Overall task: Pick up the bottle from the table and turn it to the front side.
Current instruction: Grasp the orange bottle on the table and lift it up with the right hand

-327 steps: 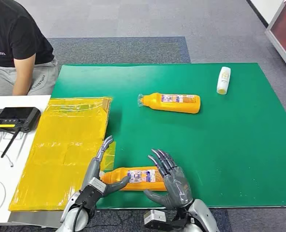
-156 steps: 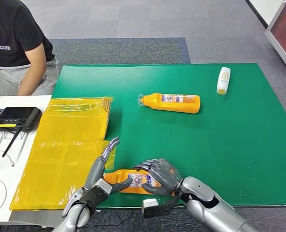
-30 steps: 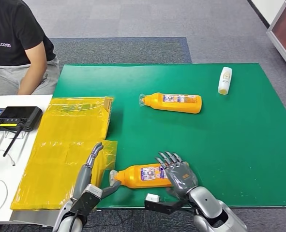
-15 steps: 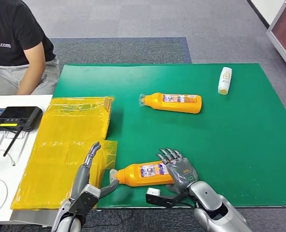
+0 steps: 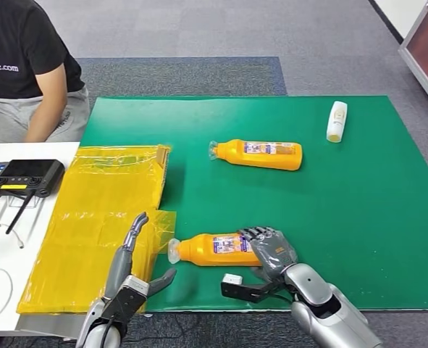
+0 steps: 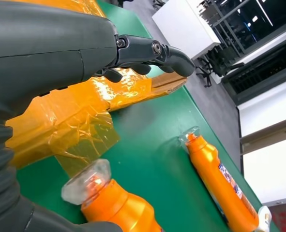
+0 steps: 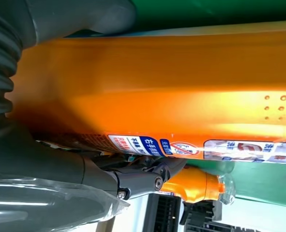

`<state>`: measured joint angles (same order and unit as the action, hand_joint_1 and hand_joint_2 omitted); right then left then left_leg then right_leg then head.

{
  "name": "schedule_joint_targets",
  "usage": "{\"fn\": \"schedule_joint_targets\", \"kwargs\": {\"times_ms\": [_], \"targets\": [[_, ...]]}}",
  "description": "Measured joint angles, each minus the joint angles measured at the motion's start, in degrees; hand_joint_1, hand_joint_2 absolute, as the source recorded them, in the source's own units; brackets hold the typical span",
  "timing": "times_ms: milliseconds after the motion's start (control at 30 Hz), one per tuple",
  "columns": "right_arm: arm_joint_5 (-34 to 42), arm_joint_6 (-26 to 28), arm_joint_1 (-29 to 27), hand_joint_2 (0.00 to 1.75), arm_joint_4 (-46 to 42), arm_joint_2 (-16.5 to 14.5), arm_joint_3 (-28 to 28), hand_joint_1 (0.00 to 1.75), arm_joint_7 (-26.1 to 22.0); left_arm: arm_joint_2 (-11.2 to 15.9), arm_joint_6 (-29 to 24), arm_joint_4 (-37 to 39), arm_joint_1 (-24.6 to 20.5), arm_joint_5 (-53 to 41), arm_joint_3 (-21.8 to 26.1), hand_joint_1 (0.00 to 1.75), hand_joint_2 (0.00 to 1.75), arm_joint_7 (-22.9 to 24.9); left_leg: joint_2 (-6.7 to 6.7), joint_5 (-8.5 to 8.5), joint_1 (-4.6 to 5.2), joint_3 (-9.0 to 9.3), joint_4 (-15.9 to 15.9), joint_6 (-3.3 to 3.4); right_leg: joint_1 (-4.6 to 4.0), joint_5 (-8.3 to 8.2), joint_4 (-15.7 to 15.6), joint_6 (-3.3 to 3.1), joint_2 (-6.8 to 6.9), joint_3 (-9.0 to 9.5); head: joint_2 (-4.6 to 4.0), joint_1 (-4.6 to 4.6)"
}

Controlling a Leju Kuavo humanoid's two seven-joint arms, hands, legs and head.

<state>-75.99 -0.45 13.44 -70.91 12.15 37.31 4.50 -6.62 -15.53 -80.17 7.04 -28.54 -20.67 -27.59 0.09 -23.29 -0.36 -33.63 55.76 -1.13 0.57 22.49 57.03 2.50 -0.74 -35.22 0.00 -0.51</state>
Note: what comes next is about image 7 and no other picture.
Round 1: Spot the black vented equipment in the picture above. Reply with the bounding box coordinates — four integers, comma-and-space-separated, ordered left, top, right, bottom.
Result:
142, 193, 231, 232

